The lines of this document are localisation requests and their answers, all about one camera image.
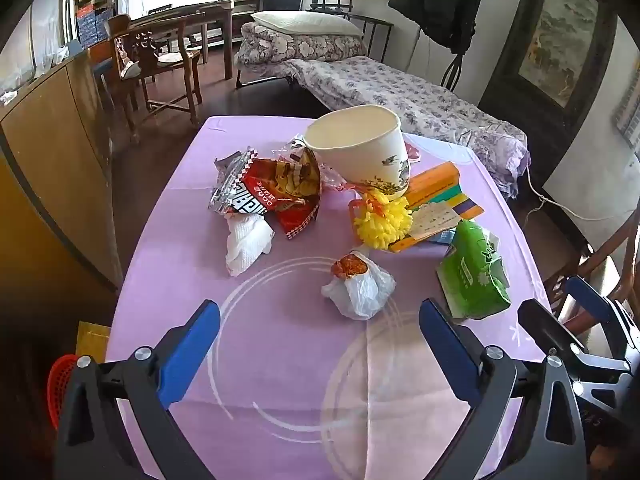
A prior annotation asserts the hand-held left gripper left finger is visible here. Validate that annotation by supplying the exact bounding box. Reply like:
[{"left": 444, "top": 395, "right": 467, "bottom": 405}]
[{"left": 52, "top": 300, "right": 221, "bottom": 480}]

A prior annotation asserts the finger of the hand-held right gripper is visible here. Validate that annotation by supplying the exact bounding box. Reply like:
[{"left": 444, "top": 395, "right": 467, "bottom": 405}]
[
  {"left": 564, "top": 275, "right": 640, "bottom": 361},
  {"left": 517, "top": 299, "right": 633, "bottom": 401}
]

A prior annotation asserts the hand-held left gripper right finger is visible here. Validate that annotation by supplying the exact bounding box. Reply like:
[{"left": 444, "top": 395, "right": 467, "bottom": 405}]
[{"left": 419, "top": 299, "right": 588, "bottom": 480}]

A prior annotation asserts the white plastic bag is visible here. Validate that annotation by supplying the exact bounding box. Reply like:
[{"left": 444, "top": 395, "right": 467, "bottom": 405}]
[{"left": 321, "top": 249, "right": 397, "bottom": 321}]

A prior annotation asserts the red plastic basket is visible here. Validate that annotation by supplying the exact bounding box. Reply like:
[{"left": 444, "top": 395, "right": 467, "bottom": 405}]
[{"left": 46, "top": 354, "right": 80, "bottom": 428}]

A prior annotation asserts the brown lattice-back chair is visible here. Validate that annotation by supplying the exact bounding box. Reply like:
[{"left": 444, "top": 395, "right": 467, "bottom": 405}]
[{"left": 542, "top": 210, "right": 640, "bottom": 321}]

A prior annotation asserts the green tissue pack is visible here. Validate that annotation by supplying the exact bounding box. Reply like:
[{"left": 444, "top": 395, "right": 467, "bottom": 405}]
[{"left": 436, "top": 220, "right": 512, "bottom": 321}]

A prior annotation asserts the purple tablecloth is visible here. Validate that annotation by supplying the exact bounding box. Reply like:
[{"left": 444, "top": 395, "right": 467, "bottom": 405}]
[{"left": 102, "top": 115, "right": 553, "bottom": 480}]

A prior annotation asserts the crumpled white tissue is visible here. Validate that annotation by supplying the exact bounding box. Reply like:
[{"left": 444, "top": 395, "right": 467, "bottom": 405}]
[{"left": 225, "top": 212, "right": 276, "bottom": 277}]

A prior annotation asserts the paper label tag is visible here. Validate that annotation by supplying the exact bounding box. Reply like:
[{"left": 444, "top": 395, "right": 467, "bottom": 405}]
[{"left": 411, "top": 203, "right": 461, "bottom": 241}]

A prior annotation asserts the yellow pompom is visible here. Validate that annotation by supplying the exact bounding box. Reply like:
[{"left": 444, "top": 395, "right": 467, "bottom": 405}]
[{"left": 352, "top": 191, "right": 414, "bottom": 251}]

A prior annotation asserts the silver snack wrapper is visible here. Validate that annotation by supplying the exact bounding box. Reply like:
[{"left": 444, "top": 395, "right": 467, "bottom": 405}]
[{"left": 207, "top": 146, "right": 261, "bottom": 216}]

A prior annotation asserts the orange striped box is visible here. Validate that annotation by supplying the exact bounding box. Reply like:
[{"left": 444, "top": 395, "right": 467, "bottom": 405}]
[{"left": 390, "top": 161, "right": 485, "bottom": 253}]

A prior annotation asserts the red snack wrapper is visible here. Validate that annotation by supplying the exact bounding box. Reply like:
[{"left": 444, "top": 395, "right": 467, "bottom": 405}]
[{"left": 242, "top": 150, "right": 323, "bottom": 240}]

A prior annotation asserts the clear plastic wrapper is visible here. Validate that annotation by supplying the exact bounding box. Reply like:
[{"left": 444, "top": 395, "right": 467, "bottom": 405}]
[{"left": 272, "top": 135, "right": 361, "bottom": 193}]

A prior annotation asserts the white flower-print paper cup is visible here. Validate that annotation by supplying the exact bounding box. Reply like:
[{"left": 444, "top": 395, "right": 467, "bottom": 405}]
[{"left": 302, "top": 104, "right": 413, "bottom": 200}]

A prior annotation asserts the light wooden cabinet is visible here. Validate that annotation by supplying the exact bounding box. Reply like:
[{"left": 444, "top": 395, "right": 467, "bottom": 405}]
[{"left": 0, "top": 42, "right": 126, "bottom": 293}]

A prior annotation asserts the black coat rack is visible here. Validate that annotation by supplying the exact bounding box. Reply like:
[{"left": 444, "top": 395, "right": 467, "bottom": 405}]
[{"left": 440, "top": 0, "right": 493, "bottom": 93}]

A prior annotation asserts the dark framed painting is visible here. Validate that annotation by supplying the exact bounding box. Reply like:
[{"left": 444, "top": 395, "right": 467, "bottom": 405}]
[{"left": 477, "top": 0, "right": 621, "bottom": 131}]

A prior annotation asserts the bed with floral sheet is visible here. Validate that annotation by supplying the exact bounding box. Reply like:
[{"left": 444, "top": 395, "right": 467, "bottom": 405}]
[{"left": 235, "top": 55, "right": 531, "bottom": 201}]

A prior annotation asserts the carved wooden chair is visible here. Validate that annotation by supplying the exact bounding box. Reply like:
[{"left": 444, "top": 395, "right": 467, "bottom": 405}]
[{"left": 107, "top": 12, "right": 206, "bottom": 133}]

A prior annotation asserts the folded floral quilt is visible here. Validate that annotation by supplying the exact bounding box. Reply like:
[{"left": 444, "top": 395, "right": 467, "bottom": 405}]
[{"left": 235, "top": 22, "right": 368, "bottom": 66}]

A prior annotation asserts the black jacket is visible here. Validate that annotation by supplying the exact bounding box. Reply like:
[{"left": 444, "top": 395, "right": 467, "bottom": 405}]
[{"left": 387, "top": 0, "right": 478, "bottom": 56}]

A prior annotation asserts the wooden table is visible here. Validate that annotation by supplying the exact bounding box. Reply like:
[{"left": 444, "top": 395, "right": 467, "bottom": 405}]
[{"left": 127, "top": 0, "right": 236, "bottom": 81}]

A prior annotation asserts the cream pillow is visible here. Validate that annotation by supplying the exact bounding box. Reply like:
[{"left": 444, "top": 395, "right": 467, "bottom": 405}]
[{"left": 250, "top": 10, "right": 366, "bottom": 38}]

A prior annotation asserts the shelf with boxes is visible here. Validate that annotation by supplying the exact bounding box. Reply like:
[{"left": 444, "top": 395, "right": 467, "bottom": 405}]
[{"left": 62, "top": 0, "right": 121, "bottom": 48}]

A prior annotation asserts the white cable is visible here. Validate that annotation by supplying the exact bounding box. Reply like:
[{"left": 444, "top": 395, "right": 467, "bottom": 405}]
[{"left": 522, "top": 165, "right": 631, "bottom": 223}]

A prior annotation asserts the wall calendar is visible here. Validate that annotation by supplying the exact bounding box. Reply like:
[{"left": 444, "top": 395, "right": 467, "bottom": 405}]
[{"left": 612, "top": 90, "right": 640, "bottom": 153}]

